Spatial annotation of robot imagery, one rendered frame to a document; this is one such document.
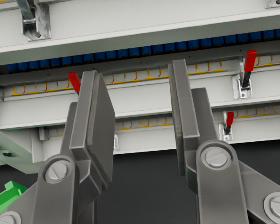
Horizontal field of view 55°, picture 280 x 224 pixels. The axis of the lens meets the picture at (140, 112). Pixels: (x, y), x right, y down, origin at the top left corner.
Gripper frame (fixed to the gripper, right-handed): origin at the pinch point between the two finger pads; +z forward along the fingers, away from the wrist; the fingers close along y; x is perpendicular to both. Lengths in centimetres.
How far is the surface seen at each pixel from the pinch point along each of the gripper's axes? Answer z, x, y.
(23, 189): 24, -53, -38
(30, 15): 20.1, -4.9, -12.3
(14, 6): 23.1, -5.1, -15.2
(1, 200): 22, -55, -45
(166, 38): 20.9, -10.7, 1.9
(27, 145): 27, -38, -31
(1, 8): 23.1, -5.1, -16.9
